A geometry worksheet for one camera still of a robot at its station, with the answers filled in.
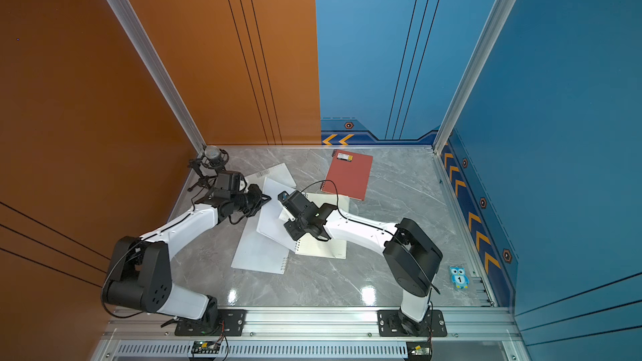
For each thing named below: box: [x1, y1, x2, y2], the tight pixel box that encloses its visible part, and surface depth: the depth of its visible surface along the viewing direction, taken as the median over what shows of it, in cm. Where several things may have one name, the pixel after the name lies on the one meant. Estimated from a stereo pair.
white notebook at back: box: [244, 162, 297, 192], surface depth 111 cm
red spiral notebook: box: [320, 149, 373, 201], surface depth 115 cm
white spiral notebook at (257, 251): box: [230, 208, 291, 275], surface depth 88 cm
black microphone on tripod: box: [187, 145, 230, 193], surface depth 93 cm
